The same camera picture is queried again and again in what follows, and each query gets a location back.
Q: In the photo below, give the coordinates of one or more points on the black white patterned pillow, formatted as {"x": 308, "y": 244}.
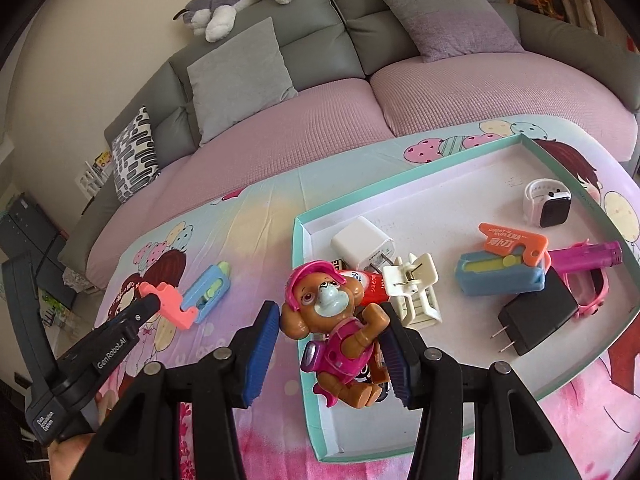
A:
{"x": 132, "y": 155}

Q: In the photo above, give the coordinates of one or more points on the black charger adapter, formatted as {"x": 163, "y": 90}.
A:
{"x": 540, "y": 315}

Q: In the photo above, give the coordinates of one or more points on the orange toy knife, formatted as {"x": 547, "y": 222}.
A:
{"x": 505, "y": 242}

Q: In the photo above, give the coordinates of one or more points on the brown toy pup pink outfit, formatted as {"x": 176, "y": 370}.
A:
{"x": 325, "y": 300}

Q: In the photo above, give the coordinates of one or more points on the light blue toy knife shell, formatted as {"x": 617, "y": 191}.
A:
{"x": 205, "y": 290}

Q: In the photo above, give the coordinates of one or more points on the orange-pink phone case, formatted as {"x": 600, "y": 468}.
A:
{"x": 170, "y": 307}

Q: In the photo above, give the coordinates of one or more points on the red bottle with white cap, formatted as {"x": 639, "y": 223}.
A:
{"x": 367, "y": 282}

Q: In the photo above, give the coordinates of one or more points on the patterned beige curtain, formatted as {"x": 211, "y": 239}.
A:
{"x": 600, "y": 5}

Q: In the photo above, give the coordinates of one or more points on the white lace cloth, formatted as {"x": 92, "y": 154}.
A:
{"x": 80, "y": 280}

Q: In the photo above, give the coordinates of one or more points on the blue yellow eraser tube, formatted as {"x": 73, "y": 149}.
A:
{"x": 500, "y": 280}

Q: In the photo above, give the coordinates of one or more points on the lilac waffle seat cover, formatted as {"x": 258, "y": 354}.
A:
{"x": 325, "y": 120}

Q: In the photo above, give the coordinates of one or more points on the white hair claw clip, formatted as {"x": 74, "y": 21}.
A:
{"x": 417, "y": 305}

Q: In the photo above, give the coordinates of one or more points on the dark cabinet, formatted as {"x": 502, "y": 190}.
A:
{"x": 25, "y": 230}

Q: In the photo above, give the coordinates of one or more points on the person's left hand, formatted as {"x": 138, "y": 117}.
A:
{"x": 75, "y": 460}

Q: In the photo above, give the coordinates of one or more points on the grey purple pillow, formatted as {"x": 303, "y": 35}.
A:
{"x": 445, "y": 20}

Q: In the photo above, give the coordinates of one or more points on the pink kids watch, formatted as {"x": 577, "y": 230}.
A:
{"x": 597, "y": 295}

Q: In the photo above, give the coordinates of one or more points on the teal cardboard box lid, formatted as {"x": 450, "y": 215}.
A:
{"x": 450, "y": 195}

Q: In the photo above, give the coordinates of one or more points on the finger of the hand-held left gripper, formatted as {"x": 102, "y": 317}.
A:
{"x": 110, "y": 345}

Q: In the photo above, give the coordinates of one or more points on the printed cartoon blanket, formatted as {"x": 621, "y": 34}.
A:
{"x": 260, "y": 200}

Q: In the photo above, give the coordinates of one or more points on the grey sofa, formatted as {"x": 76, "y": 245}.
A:
{"x": 320, "y": 35}

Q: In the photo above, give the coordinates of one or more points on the white charger plug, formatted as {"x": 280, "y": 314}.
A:
{"x": 357, "y": 242}

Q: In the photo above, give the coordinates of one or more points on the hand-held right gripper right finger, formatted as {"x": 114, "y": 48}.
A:
{"x": 397, "y": 360}

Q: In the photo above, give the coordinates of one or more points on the yellow magazine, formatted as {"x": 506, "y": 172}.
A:
{"x": 105, "y": 159}

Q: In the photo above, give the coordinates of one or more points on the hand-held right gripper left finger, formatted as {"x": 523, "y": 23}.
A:
{"x": 260, "y": 355}

